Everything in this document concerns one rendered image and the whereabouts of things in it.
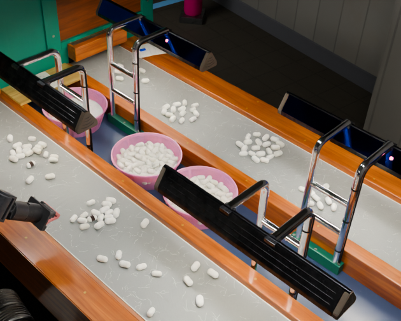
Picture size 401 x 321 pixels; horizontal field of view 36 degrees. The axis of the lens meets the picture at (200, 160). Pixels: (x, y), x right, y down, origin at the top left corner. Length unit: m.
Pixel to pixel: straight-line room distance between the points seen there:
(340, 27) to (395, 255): 2.51
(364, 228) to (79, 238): 0.95
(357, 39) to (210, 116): 1.94
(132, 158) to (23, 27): 0.75
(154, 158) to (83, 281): 0.64
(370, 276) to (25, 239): 1.10
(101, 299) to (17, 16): 1.30
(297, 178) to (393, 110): 1.16
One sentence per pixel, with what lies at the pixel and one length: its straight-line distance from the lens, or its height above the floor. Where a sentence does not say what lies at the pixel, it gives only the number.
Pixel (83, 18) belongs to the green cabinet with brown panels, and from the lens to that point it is 2.86.
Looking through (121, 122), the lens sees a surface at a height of 0.71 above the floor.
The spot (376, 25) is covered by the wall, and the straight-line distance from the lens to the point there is 4.15.
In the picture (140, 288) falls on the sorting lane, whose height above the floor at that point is 0.74.
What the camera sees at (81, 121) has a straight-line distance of 1.93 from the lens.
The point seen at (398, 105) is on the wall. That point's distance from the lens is 3.29.
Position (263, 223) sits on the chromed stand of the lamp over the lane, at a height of 0.96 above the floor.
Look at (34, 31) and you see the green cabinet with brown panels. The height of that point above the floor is 0.97.
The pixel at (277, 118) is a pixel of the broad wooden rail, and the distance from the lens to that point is 2.53.
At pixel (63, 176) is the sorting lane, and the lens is 2.26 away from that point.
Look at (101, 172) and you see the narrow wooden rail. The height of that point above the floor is 0.76.
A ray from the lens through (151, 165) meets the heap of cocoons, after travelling 2.29.
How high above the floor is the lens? 2.20
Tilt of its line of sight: 39 degrees down
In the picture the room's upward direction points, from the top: 3 degrees clockwise
